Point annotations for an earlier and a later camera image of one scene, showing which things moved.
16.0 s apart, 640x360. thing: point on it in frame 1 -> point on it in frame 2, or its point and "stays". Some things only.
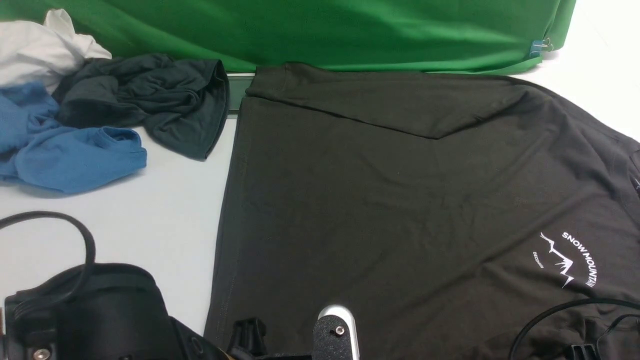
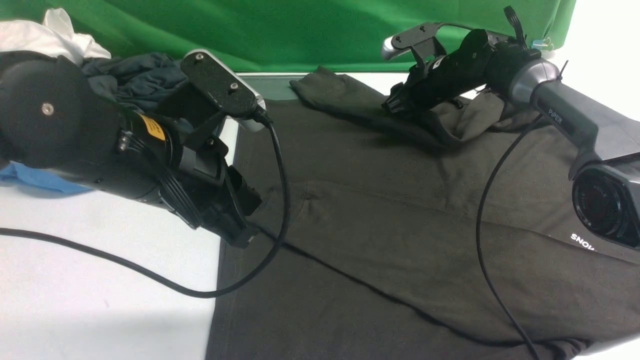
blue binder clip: [538, 46] stays
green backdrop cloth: [327, 35] stays
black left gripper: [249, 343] -> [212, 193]
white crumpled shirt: [33, 52] stays
